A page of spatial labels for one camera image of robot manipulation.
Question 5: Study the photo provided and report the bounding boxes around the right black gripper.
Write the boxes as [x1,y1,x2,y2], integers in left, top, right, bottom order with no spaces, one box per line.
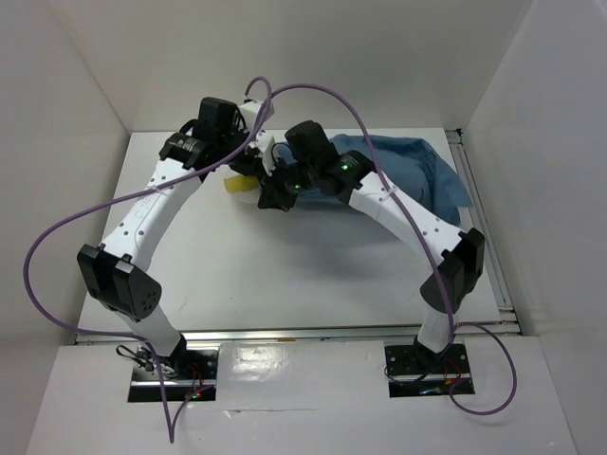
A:
[254,154,316,212]

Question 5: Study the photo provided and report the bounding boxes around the cream yellow pillow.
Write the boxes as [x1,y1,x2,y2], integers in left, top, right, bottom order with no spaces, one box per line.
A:
[223,173,261,205]

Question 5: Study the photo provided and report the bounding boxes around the blue pillowcase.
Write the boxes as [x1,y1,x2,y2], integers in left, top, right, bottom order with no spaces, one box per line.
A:
[275,134,472,226]

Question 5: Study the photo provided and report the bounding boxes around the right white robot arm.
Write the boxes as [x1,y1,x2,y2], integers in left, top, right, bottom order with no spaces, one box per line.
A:
[256,120,486,372]

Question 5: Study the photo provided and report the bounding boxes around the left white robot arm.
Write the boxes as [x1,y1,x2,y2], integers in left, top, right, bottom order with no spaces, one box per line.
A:
[77,97,263,378]

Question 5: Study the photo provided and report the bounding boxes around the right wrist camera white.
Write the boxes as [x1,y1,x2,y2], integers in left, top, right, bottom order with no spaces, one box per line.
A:
[246,131,282,176]

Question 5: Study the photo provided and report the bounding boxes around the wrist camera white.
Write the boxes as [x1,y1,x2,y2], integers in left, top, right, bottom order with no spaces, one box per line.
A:
[238,99,275,133]
[246,131,282,176]

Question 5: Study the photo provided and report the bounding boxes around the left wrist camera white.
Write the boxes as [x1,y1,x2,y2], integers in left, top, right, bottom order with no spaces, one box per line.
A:
[238,99,275,133]

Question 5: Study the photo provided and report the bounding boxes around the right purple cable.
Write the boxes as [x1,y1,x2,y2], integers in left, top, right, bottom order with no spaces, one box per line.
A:
[272,82,519,417]

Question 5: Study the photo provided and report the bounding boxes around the purple cable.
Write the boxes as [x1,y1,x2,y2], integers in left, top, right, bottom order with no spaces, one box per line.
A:
[22,76,274,444]
[272,82,519,417]

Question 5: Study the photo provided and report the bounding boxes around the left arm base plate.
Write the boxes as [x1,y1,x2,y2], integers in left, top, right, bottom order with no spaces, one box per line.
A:
[132,346,219,385]

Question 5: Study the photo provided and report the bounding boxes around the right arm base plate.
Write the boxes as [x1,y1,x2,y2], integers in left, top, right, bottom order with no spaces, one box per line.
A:
[384,342,470,377]

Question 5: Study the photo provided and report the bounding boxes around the aluminium rail front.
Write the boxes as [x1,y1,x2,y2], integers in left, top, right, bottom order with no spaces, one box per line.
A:
[76,321,522,345]

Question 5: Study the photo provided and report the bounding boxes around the aluminium rail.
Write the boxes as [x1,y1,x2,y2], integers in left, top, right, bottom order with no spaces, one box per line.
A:
[445,130,520,334]
[76,321,522,345]

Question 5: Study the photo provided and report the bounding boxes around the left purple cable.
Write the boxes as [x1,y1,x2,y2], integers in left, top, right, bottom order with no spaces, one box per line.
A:
[22,76,274,444]

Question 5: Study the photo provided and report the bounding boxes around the aluminium rail right side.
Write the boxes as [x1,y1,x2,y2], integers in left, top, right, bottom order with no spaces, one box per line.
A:
[445,130,520,334]

